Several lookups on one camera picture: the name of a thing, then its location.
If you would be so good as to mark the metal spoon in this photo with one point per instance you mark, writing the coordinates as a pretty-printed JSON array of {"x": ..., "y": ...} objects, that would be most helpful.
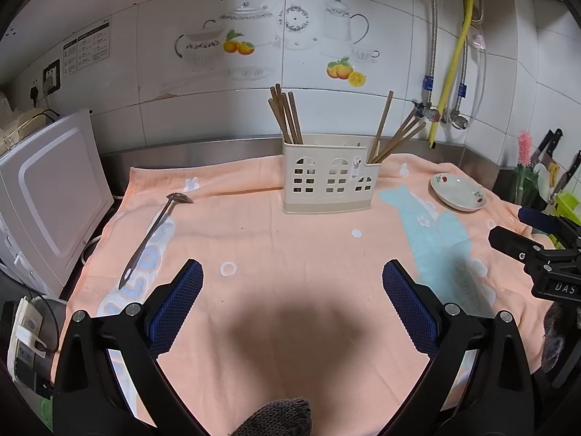
[{"x": 179, "y": 198}]

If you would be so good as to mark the beige plastic utensil holder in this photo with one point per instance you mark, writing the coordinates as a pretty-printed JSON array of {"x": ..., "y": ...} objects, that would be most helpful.
[{"x": 327, "y": 204}]

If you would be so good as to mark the peach printed towel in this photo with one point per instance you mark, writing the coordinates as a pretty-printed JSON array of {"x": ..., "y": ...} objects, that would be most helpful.
[{"x": 295, "y": 259}]

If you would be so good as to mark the instruction sticker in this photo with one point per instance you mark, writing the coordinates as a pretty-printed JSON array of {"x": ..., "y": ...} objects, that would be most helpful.
[{"x": 86, "y": 50}]

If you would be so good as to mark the black wall socket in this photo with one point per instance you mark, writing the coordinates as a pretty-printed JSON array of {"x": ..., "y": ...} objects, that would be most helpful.
[{"x": 51, "y": 75}]

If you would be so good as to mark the metal valve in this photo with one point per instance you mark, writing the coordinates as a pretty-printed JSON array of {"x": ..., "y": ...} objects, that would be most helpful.
[{"x": 459, "y": 122}]

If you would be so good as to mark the set of wooden chopsticks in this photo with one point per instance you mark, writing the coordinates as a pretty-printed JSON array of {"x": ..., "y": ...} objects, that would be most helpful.
[{"x": 288, "y": 122}]

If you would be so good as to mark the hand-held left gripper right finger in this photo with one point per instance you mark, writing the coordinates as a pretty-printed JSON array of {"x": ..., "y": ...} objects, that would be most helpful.
[{"x": 408, "y": 313}]

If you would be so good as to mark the green glass jar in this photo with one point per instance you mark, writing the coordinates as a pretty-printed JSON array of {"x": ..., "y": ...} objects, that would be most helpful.
[{"x": 524, "y": 186}]

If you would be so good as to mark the white power strip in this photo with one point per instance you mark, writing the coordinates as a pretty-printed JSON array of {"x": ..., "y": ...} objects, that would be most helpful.
[{"x": 22, "y": 327}]

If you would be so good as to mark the pink label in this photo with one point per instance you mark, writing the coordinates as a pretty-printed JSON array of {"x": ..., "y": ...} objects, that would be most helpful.
[{"x": 477, "y": 41}]

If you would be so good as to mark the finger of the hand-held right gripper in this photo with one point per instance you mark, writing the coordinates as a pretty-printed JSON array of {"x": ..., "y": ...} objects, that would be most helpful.
[
  {"x": 513, "y": 240},
  {"x": 540, "y": 219}
]

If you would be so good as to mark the pink bottle brush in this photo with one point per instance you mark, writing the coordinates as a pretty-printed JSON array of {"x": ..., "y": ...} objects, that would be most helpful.
[{"x": 525, "y": 145}]

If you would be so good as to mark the white flower print plate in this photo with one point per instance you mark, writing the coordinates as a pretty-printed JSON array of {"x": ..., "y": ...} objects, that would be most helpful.
[{"x": 456, "y": 193}]

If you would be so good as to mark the black plug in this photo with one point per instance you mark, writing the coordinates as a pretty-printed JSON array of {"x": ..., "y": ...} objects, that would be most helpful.
[{"x": 36, "y": 94}]

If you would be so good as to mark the yellow kitchen tool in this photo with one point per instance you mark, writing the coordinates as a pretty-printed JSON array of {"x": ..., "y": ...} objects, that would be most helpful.
[{"x": 553, "y": 173}]

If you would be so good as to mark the green plastic basket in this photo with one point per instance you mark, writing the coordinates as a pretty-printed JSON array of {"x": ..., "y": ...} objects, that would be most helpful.
[{"x": 569, "y": 202}]

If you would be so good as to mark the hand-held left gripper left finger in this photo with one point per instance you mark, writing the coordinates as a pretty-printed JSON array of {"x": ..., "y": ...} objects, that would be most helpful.
[{"x": 177, "y": 313}]

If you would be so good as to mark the grey knit cloth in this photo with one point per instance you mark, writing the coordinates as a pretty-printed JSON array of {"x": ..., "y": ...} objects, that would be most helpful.
[{"x": 272, "y": 418}]

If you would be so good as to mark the white microwave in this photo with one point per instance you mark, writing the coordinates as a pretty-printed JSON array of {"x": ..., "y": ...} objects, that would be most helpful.
[{"x": 50, "y": 190}]

